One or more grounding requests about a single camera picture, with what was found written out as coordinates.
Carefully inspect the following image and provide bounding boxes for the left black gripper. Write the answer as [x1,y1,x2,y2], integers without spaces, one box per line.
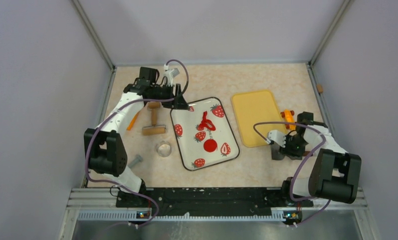
[150,82,190,110]

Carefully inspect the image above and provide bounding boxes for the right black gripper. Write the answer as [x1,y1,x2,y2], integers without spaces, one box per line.
[278,134,309,160]

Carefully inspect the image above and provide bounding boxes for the metal spatula wooden handle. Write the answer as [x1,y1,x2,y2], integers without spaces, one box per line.
[270,143,310,161]

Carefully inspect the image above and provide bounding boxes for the red dough scrap strip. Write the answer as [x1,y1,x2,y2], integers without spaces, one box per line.
[196,111,216,131]

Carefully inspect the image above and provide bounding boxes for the wooden double-ended rolling pin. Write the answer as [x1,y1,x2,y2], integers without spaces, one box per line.
[142,101,167,136]

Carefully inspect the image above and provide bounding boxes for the strawberry print white tray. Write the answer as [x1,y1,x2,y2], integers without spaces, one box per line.
[170,97,240,171]

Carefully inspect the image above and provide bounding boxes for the metal ring cutter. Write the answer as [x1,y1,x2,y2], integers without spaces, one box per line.
[155,140,172,158]

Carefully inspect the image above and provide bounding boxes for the red dough disc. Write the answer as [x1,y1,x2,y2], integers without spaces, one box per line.
[203,139,218,153]

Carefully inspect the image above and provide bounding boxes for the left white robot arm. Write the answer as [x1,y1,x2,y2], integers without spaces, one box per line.
[84,65,189,207]

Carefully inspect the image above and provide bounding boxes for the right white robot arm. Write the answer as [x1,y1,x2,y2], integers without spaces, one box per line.
[279,111,361,206]

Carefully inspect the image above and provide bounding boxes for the orange toy car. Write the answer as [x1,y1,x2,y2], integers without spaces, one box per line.
[280,109,296,131]

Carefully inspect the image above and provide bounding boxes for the yellow plastic tray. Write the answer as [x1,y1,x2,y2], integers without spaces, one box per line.
[231,90,287,148]

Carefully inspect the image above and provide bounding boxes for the orange toy carrot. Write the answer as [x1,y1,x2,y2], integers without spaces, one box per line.
[126,112,140,131]

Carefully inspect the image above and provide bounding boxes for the small wooden peg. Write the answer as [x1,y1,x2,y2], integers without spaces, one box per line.
[316,84,323,94]

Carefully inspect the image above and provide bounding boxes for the grey plastic bolt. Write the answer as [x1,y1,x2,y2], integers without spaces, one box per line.
[127,154,143,169]

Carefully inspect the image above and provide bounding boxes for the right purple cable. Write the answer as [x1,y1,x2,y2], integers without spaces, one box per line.
[252,121,332,228]

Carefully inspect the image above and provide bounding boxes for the purple cable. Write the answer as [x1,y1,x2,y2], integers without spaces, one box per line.
[252,121,332,228]
[84,58,190,229]

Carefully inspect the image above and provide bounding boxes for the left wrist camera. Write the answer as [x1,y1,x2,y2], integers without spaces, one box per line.
[163,65,179,87]

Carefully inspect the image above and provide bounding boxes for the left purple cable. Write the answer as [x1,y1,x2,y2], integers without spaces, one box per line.
[84,58,190,229]

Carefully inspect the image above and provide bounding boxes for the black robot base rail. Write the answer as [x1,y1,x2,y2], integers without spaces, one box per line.
[116,187,297,217]

